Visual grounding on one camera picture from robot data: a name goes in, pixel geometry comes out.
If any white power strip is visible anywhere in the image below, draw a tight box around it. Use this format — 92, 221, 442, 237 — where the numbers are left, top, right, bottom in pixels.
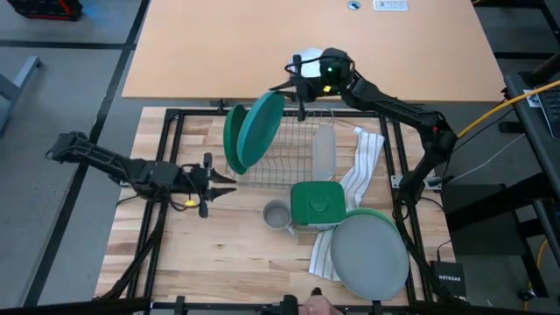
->
372, 0, 410, 12

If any white bowl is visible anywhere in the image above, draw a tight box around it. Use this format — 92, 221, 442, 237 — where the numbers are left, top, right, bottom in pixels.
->
290, 46, 327, 80

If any black Netgear network switch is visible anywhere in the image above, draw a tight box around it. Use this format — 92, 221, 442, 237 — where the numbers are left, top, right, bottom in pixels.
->
430, 260, 467, 299

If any black table-level camera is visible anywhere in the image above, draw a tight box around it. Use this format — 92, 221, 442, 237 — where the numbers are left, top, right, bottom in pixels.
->
279, 294, 300, 315

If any person's hand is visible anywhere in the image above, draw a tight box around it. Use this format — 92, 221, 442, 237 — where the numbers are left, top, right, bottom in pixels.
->
298, 287, 345, 315

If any light green plate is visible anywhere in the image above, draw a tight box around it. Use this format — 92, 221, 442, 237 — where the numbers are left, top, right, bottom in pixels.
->
345, 207, 402, 229

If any green Cascade detergent tub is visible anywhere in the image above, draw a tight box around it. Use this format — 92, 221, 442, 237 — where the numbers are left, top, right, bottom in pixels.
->
290, 180, 347, 233

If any white cable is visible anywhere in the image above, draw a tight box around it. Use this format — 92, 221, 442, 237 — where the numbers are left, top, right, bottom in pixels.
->
445, 133, 526, 185

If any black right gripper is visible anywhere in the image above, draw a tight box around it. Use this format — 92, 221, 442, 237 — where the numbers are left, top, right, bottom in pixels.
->
269, 46, 355, 122

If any metal wire dish rack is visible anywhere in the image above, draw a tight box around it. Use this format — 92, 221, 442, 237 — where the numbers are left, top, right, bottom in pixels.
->
225, 107, 338, 190

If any black equipment cart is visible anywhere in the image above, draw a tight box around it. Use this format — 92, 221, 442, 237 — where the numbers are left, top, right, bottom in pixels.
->
439, 72, 560, 298

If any teal plate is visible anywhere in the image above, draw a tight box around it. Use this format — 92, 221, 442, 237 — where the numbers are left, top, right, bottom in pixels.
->
235, 90, 286, 169

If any black laptop keyboard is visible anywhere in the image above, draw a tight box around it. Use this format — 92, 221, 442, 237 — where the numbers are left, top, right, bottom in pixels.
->
535, 85, 560, 141

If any clear plastic utensil holder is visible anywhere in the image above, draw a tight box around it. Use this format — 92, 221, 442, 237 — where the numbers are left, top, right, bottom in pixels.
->
311, 123, 338, 183

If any black cable bundle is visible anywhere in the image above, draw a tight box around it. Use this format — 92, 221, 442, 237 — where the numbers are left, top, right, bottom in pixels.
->
393, 200, 456, 303
102, 199, 170, 301

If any grey bench leg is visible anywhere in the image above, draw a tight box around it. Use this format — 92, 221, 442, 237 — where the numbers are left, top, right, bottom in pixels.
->
0, 55, 43, 132

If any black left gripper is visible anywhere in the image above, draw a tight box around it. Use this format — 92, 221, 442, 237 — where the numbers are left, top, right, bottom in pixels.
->
176, 152, 238, 219

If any yellow cable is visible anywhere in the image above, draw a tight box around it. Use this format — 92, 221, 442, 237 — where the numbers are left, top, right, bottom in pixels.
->
457, 80, 560, 139

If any white striped dish towel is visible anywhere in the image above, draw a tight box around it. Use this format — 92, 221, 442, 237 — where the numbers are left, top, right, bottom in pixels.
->
308, 126, 386, 282

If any light brown wooden desk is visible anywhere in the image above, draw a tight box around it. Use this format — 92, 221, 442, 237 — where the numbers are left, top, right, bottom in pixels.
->
121, 0, 507, 102

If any grey plate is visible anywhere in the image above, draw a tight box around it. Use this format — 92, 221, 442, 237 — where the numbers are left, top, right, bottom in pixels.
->
330, 213, 410, 302

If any black aluminium table frame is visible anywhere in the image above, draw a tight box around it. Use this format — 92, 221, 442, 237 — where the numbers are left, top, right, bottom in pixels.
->
94, 107, 472, 315

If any red and black toolbox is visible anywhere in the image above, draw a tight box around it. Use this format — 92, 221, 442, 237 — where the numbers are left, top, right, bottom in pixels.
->
6, 0, 84, 22

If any beige floral mug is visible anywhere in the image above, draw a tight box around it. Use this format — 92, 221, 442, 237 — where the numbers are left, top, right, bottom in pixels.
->
262, 199, 298, 239

